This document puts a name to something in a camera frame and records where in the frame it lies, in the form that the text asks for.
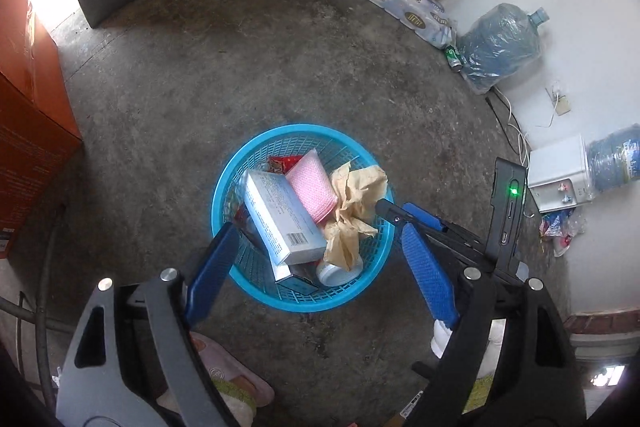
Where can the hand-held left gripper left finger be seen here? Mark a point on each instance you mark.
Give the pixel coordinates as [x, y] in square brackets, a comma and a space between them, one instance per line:
[212, 267]

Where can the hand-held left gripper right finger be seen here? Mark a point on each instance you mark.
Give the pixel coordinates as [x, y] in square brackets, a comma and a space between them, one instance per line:
[430, 272]

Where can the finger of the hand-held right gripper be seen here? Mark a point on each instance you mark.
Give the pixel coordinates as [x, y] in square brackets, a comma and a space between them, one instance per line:
[392, 211]
[425, 218]

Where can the pink cloth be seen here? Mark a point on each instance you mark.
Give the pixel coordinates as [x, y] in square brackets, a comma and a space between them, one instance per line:
[312, 184]

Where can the light blue carton box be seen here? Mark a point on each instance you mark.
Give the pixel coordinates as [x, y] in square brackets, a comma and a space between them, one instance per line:
[280, 212]

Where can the blue plastic basket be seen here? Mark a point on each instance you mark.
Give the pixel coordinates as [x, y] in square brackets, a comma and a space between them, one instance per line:
[310, 299]

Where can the white water dispenser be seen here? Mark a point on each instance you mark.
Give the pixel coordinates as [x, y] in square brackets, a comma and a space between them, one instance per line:
[555, 172]

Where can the colourful plastic wrapper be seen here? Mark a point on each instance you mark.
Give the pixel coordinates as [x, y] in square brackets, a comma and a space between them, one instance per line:
[562, 232]

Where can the pink slipper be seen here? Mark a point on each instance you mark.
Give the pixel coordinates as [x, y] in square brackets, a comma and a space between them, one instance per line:
[225, 367]

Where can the blue water jug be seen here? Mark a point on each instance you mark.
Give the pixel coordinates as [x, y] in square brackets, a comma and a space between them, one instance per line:
[500, 47]
[615, 157]

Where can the green drink can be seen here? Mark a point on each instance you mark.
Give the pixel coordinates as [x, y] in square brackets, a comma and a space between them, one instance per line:
[454, 58]

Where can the brown wooden table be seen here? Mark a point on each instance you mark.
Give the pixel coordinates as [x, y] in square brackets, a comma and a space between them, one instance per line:
[30, 132]

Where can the white wall socket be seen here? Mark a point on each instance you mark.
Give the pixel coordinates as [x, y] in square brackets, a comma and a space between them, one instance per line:
[562, 104]

